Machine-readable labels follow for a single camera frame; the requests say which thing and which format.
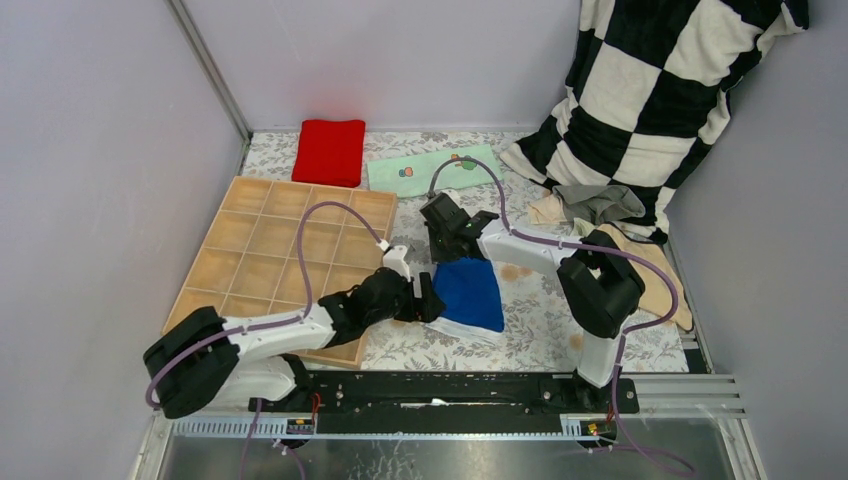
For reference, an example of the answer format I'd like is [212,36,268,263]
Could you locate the red folded cloth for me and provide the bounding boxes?
[291,119,366,188]

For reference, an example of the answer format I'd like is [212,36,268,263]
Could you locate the blue underwear with white lettering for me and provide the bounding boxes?
[426,258,505,344]

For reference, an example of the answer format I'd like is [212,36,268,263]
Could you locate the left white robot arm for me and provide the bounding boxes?
[143,267,446,419]

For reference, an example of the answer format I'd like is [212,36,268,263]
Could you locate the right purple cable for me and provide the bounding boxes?
[427,155,697,480]

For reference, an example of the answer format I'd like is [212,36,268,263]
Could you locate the grey crumpled cloth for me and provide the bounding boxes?
[553,185,646,225]

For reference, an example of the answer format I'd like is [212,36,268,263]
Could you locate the light green patterned cloth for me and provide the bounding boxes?
[365,145,502,198]

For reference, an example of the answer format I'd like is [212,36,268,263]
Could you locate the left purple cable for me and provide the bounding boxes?
[144,201,391,480]

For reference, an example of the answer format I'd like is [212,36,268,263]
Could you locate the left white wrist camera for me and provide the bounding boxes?
[378,240,412,280]

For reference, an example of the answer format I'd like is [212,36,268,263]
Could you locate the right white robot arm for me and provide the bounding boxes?
[419,193,645,412]

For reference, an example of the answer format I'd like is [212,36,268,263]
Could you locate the purple cable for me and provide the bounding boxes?
[427,155,697,480]
[144,201,391,480]

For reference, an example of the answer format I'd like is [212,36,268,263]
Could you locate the beige cloth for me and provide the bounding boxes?
[527,194,694,331]

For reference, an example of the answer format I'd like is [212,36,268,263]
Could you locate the wooden compartment tray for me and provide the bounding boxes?
[162,176,398,332]

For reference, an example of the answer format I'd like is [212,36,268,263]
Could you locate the black white checkered blanket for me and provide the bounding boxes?
[501,0,810,244]

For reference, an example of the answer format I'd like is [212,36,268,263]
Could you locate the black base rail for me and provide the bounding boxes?
[248,370,640,435]

